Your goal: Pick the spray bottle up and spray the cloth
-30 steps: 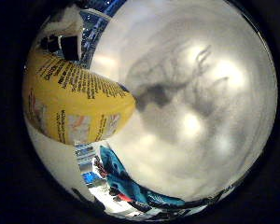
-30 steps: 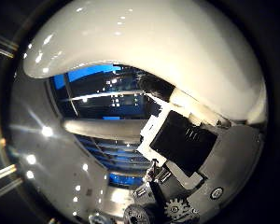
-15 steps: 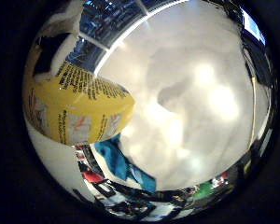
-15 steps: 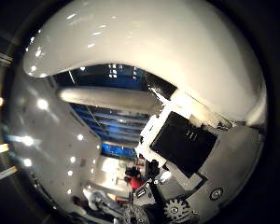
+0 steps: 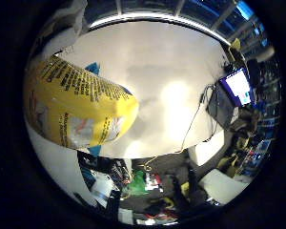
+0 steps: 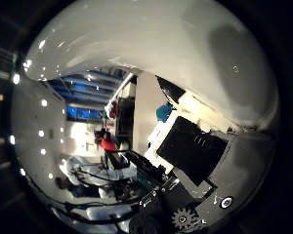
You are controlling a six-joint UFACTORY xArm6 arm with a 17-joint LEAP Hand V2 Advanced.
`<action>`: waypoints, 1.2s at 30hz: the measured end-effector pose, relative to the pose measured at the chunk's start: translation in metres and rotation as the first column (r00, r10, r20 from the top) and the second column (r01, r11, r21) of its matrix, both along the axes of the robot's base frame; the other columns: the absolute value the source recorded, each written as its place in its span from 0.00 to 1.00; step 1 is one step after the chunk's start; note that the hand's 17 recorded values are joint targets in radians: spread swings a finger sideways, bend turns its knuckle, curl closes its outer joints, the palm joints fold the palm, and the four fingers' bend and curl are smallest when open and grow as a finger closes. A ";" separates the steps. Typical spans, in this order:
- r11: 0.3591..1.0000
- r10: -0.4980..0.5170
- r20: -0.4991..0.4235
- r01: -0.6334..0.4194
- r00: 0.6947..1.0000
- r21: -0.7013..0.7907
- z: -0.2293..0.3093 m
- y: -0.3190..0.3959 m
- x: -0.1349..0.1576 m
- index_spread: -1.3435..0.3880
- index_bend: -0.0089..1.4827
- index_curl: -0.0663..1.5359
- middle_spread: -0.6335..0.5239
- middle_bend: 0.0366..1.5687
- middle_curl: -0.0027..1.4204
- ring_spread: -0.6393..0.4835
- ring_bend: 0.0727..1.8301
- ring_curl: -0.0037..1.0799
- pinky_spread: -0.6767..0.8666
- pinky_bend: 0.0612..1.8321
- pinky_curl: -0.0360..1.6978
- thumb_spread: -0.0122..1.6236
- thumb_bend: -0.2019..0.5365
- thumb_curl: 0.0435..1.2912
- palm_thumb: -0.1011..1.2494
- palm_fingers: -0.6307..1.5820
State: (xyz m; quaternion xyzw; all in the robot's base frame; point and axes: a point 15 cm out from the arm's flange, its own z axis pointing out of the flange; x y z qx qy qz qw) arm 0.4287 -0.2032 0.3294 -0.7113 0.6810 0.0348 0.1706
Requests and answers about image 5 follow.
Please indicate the yellow snack bag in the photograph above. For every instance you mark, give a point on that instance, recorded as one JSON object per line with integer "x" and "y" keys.
{"x": 85, "y": 105}

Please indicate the white box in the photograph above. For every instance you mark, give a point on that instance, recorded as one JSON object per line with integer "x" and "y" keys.
{"x": 225, "y": 186}
{"x": 209, "y": 148}

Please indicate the green bag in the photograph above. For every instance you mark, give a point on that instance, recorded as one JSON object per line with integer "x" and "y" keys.
{"x": 137, "y": 184}

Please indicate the open laptop lit screen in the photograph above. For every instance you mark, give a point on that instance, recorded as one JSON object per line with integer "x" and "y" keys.
{"x": 240, "y": 87}

